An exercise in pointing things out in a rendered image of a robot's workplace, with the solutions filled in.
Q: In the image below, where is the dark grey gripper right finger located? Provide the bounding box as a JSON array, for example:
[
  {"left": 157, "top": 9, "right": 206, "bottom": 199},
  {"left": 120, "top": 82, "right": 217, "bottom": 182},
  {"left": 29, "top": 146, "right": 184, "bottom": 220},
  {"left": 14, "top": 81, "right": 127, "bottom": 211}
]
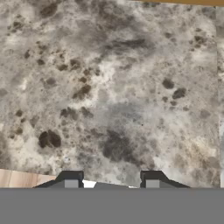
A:
[{"left": 139, "top": 170, "right": 192, "bottom": 189}]

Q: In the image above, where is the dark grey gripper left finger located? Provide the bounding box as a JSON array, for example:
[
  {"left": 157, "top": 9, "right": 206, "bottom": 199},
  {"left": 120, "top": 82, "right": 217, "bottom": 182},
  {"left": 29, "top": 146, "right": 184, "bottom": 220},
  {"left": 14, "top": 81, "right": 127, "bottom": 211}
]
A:
[{"left": 32, "top": 170, "right": 85, "bottom": 189}]

